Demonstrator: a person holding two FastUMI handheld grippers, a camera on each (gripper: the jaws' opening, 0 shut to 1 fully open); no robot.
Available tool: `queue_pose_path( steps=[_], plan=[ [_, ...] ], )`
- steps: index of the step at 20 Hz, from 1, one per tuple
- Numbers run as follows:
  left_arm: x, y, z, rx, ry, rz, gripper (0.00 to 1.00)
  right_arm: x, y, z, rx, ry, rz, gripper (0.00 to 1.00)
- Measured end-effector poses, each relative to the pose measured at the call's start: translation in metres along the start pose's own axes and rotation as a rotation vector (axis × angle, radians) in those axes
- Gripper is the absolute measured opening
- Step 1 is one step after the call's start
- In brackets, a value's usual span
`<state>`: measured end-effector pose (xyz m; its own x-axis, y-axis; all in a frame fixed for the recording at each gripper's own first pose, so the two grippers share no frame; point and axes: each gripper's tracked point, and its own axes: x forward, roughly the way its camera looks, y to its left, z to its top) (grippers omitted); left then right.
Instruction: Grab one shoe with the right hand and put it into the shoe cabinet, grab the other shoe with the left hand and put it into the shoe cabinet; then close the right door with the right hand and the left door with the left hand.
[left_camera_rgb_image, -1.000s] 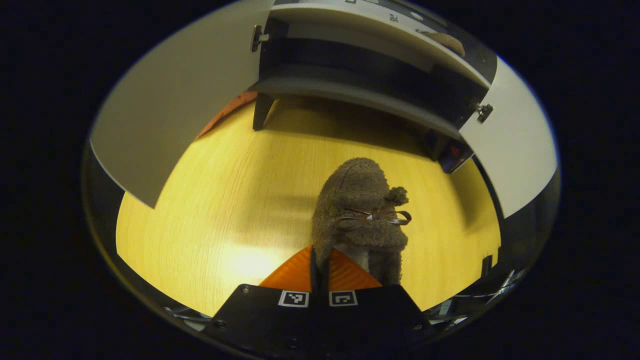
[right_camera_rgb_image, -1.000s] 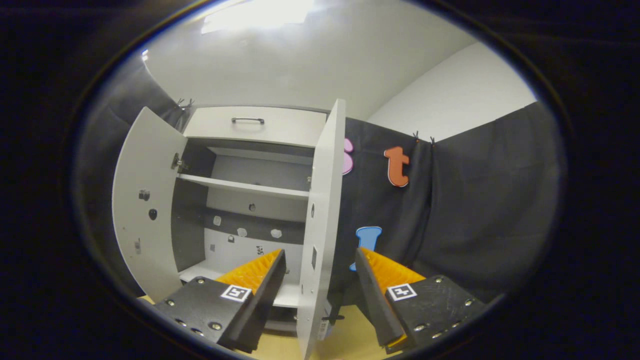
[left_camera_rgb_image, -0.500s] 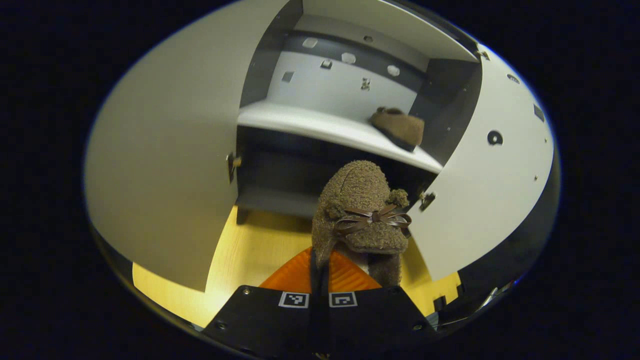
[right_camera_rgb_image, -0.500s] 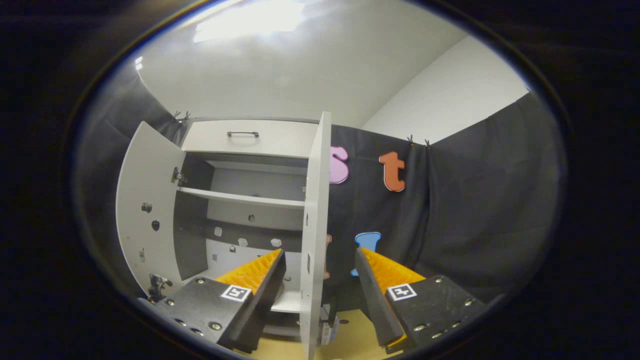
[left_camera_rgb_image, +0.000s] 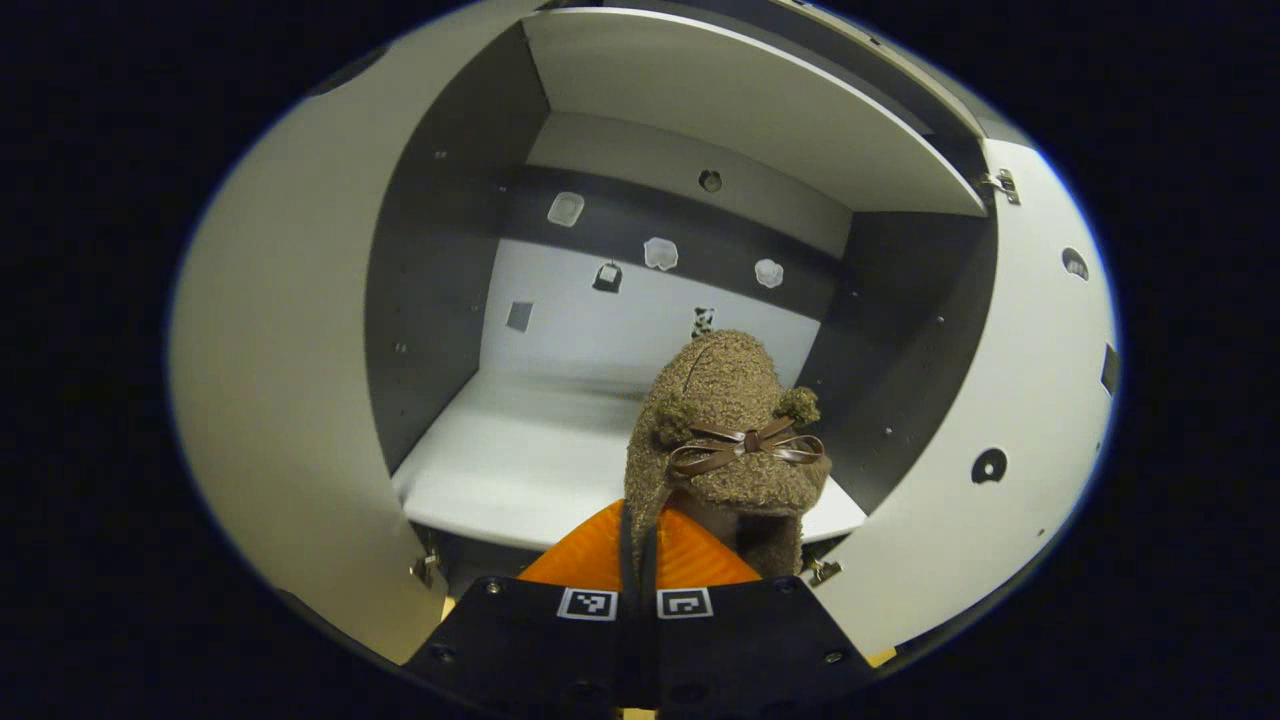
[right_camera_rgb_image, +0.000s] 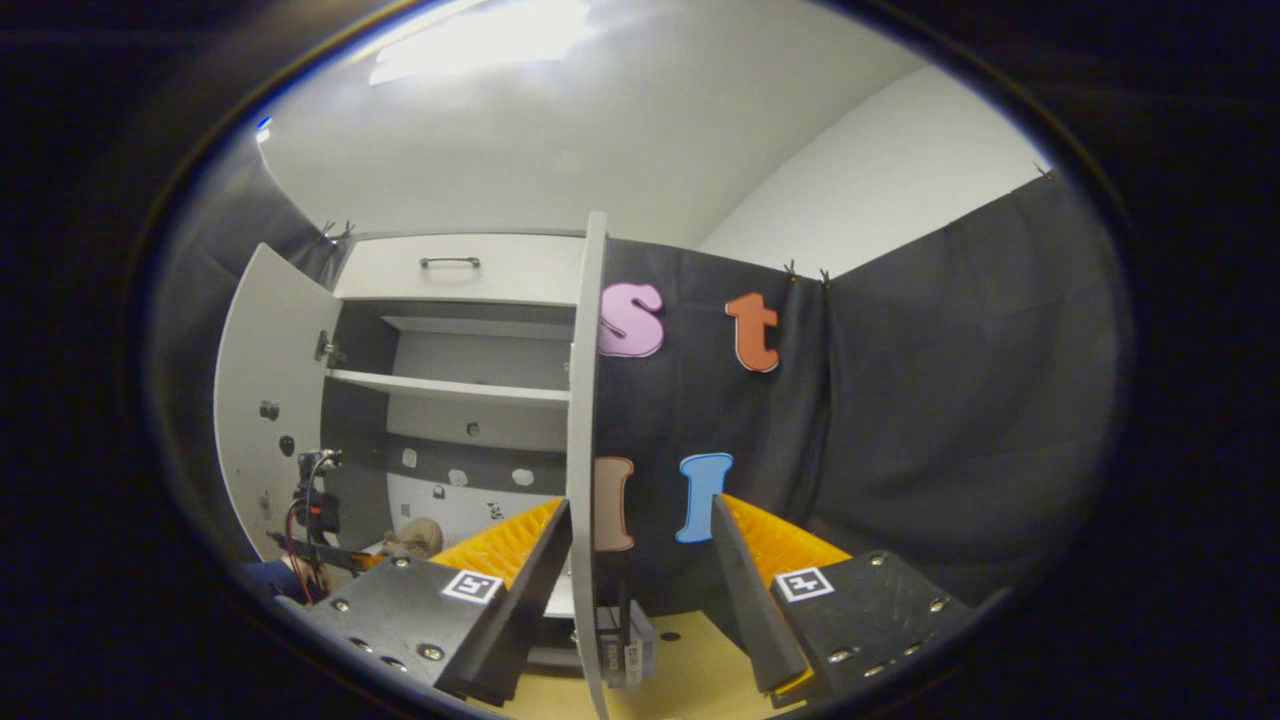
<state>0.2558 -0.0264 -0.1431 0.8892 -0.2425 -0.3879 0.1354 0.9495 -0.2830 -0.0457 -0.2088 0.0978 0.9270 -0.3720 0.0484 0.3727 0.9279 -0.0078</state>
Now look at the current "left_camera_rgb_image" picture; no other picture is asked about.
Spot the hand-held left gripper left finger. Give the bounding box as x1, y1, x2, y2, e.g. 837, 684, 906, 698
405, 500, 641, 713

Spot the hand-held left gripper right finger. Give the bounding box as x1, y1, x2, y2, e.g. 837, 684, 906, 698
640, 505, 878, 713

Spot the white shoe cabinet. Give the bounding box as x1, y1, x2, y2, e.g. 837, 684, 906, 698
305, 0, 1033, 601

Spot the brown fuzzy shoe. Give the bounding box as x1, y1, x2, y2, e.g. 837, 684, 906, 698
624, 330, 834, 581

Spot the white cabinet door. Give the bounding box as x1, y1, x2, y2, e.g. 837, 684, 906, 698
808, 138, 1121, 663
167, 20, 546, 668

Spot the white cabinet shelf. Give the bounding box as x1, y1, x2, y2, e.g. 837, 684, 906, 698
522, 8, 991, 218

